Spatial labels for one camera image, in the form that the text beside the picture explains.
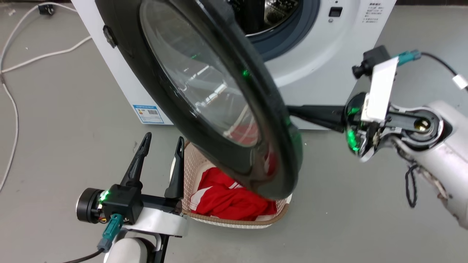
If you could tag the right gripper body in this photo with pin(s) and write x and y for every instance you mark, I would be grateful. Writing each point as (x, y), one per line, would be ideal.
(378, 95)

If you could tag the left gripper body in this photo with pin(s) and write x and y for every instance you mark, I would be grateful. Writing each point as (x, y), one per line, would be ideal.
(161, 219)

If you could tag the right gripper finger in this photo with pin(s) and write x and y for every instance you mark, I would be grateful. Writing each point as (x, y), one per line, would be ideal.
(336, 124)
(325, 111)

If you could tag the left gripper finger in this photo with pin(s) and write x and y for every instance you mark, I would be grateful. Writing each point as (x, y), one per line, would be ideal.
(136, 164)
(177, 175)

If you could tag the black round glass washer door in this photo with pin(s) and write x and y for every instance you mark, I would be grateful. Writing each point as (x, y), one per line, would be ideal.
(272, 109)

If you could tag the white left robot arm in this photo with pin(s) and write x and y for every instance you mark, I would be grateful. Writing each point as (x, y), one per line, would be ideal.
(128, 252)

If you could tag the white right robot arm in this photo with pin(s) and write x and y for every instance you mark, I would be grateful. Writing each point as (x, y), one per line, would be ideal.
(449, 146)

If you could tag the white front-load washing machine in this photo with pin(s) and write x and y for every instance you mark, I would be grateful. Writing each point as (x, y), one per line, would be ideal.
(314, 62)

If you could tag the grey rubber door gasket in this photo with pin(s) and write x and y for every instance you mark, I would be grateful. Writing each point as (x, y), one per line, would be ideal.
(292, 36)

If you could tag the white perforated laundry basket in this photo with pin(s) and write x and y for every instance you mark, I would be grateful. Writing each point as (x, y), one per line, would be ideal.
(193, 171)

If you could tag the blue white energy label sticker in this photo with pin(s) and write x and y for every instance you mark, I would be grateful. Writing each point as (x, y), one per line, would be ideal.
(148, 114)

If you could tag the red white garment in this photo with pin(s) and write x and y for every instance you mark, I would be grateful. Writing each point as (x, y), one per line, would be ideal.
(226, 201)

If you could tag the stainless steel washer drum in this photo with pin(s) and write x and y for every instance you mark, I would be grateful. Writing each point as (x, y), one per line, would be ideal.
(278, 14)

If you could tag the black power plug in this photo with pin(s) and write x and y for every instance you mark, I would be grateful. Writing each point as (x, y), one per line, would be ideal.
(46, 9)

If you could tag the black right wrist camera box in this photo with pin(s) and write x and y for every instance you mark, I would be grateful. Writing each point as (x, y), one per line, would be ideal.
(374, 58)

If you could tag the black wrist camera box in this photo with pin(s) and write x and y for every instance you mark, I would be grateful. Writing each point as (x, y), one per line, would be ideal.
(124, 202)
(374, 58)

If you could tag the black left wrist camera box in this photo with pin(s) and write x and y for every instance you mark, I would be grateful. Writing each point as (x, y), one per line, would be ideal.
(124, 202)

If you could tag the teal right camera connector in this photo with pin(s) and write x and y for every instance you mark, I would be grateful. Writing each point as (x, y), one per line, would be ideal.
(408, 57)

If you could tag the teal camera connector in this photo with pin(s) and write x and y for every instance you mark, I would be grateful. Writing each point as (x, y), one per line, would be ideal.
(111, 230)
(408, 57)

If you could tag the teal left camera connector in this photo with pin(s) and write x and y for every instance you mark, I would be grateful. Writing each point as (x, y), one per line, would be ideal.
(111, 230)

